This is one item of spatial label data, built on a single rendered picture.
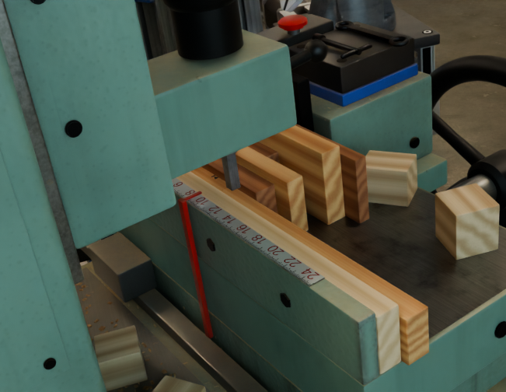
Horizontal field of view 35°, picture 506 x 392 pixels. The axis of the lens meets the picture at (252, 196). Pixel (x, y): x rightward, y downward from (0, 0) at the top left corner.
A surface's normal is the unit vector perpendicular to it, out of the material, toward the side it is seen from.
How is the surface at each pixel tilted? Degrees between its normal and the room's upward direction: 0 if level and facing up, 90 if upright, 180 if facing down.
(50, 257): 90
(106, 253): 0
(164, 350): 0
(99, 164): 90
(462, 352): 90
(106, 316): 0
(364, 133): 90
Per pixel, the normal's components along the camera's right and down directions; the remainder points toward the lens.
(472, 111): -0.14, -0.85
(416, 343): 0.57, 0.35
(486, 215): 0.24, 0.47
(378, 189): -0.41, 0.51
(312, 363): -0.81, 0.38
